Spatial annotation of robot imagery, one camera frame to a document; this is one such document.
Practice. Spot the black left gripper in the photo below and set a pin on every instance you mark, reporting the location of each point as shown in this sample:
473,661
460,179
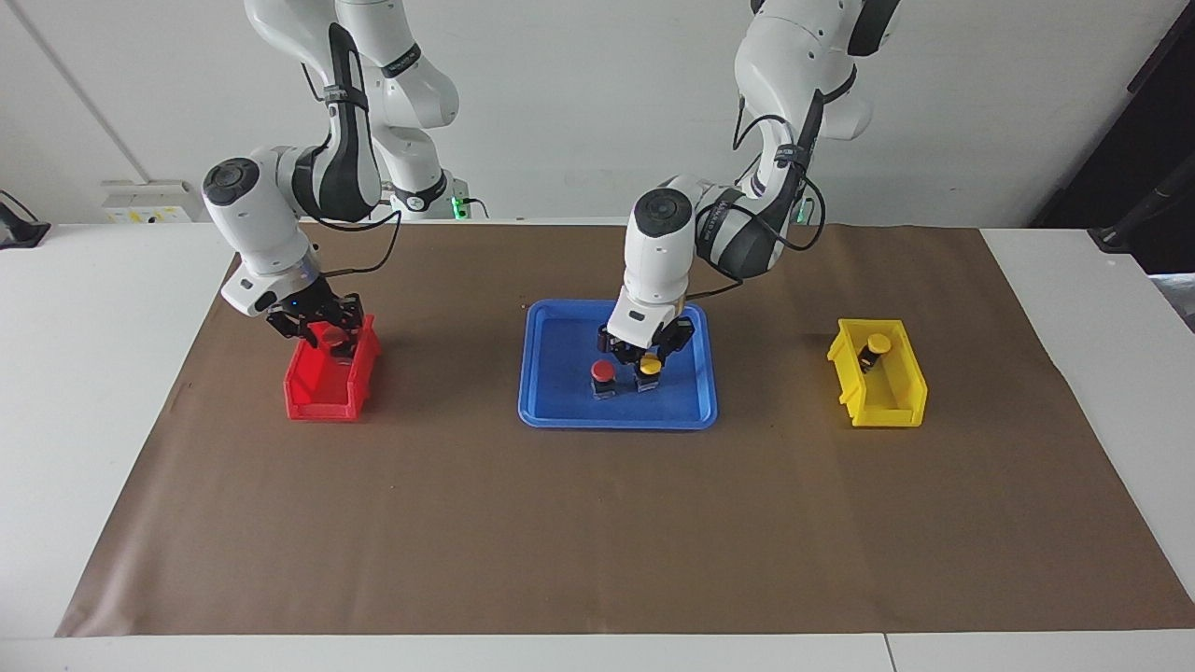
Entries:
677,338

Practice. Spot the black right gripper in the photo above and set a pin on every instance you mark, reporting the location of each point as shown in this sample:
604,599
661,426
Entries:
317,308

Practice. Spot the red push button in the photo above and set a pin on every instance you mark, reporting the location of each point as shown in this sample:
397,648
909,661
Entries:
603,370
334,335

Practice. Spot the yellow push button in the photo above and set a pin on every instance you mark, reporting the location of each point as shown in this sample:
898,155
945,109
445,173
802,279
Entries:
878,342
650,367

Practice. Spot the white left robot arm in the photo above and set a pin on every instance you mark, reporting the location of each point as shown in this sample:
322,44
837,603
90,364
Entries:
658,252

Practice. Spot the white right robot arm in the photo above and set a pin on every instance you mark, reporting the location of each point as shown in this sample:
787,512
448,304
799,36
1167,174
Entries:
261,215

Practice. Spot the blue plastic tray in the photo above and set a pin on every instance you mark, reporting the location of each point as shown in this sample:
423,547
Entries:
560,373

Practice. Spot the red plastic bin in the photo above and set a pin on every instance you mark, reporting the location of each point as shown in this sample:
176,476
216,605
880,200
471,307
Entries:
313,387

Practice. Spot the brown paper table mat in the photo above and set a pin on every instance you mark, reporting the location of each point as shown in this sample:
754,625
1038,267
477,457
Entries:
597,523

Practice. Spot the yellow plastic bin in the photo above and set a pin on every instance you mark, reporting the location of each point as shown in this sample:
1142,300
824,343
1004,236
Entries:
910,383

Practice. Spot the black stand bar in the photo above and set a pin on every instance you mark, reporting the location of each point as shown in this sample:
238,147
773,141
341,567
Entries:
1134,224

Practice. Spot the black background panel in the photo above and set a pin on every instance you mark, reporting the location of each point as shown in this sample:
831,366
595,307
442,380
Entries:
1167,140

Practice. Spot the white wall socket box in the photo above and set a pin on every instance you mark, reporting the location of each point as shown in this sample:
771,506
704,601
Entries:
140,201

